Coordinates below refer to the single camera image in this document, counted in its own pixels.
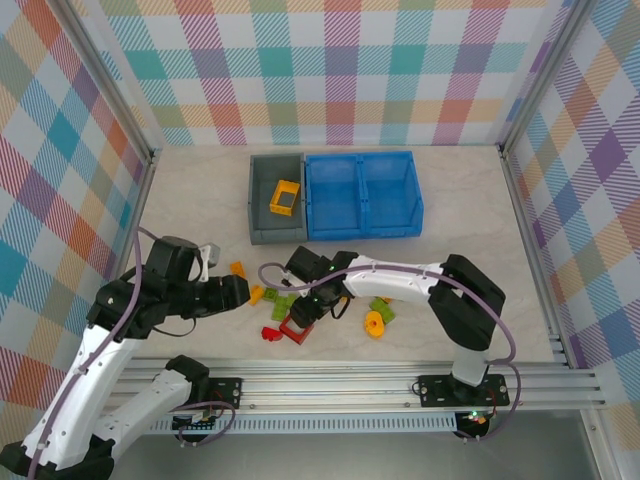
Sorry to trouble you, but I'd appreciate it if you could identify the red lego frame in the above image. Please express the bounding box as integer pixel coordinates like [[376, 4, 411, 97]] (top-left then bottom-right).
[[278, 317, 317, 347]]

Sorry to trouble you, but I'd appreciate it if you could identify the grey plastic bin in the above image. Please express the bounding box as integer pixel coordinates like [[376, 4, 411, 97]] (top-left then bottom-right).
[[248, 152, 309, 246]]

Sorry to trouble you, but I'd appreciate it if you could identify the blue plastic bin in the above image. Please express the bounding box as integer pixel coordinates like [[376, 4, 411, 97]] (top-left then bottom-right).
[[358, 149, 425, 239], [304, 152, 366, 241]]

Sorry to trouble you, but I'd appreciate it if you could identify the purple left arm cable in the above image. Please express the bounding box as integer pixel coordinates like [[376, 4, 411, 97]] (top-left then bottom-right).
[[24, 227, 236, 480]]

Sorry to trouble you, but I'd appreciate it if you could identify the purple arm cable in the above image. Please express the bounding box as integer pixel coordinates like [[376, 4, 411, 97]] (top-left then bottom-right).
[[24, 227, 236, 480], [258, 262, 524, 444]]

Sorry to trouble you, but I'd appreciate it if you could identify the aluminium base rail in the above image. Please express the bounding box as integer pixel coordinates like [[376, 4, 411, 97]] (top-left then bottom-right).
[[107, 357, 604, 412]]

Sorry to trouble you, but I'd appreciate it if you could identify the yellow lego frame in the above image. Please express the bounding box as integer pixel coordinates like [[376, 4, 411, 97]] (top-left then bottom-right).
[[268, 179, 302, 217]]

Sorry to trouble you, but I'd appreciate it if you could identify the aluminium side rail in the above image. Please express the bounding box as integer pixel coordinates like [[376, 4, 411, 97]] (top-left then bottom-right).
[[112, 149, 161, 286], [499, 144, 626, 480]]

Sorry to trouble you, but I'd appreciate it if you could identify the white slotted cable duct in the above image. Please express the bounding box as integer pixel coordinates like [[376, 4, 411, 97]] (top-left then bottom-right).
[[149, 417, 459, 435]]

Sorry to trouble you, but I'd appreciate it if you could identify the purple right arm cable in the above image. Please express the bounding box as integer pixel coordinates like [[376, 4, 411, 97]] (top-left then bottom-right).
[[258, 262, 524, 444]]

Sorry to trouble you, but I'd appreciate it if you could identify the aluminium corner post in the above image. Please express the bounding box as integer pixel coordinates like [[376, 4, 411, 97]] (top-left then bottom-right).
[[59, 0, 162, 166], [497, 0, 599, 156]]

